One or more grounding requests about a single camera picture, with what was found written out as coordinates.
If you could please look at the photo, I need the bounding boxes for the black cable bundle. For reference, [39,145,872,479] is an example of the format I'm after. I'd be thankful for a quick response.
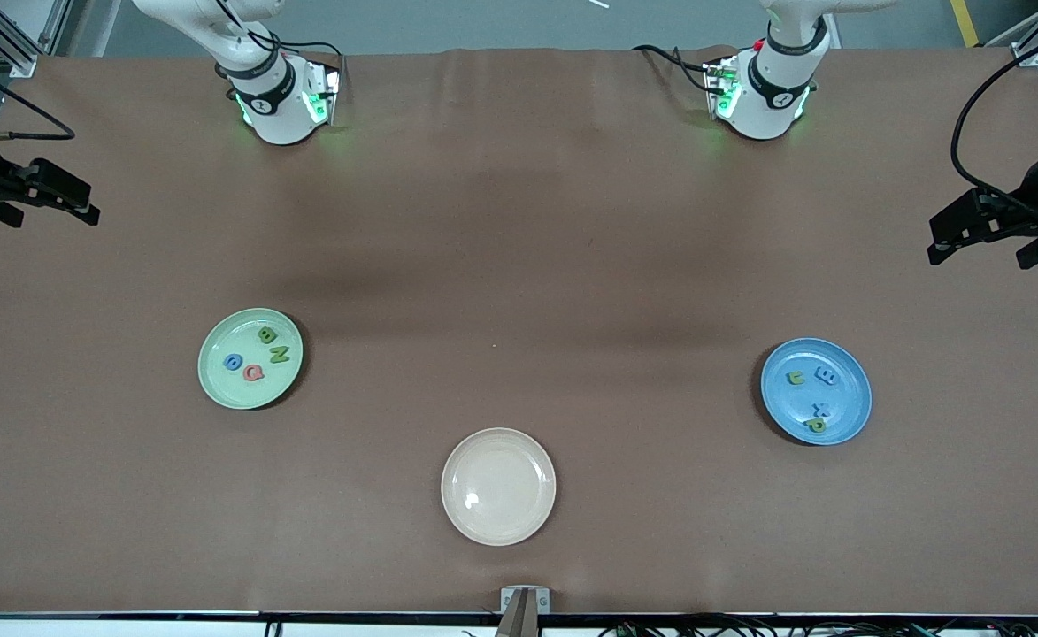
[594,606,1038,637]

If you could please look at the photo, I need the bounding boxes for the blue plate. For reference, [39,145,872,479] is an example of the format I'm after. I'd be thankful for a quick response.
[760,337,873,446]

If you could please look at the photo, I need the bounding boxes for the black arm base cable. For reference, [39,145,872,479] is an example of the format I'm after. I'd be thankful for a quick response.
[632,42,716,96]
[209,0,344,72]

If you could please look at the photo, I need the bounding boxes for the black stand foot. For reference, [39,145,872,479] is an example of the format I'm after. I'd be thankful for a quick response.
[970,0,1038,49]

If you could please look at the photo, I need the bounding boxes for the beige plate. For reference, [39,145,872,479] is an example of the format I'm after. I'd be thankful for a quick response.
[441,427,557,547]

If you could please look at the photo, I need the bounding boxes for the metal camera bracket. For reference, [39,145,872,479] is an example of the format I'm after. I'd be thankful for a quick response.
[499,586,551,637]

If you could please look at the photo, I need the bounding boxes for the green plate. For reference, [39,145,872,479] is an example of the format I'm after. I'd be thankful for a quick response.
[197,307,305,411]

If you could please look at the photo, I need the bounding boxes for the brown table cover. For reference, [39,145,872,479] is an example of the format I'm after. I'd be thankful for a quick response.
[0,46,1038,618]

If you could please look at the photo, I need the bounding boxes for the yellow floor tape strip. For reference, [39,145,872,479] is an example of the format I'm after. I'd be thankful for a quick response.
[950,0,980,47]

